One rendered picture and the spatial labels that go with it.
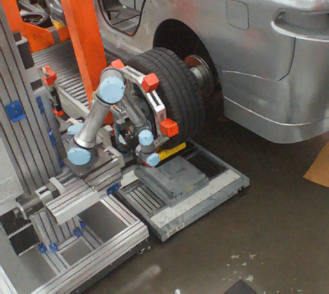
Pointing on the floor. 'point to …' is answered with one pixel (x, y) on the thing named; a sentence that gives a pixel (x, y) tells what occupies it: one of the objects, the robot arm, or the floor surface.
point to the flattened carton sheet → (320, 168)
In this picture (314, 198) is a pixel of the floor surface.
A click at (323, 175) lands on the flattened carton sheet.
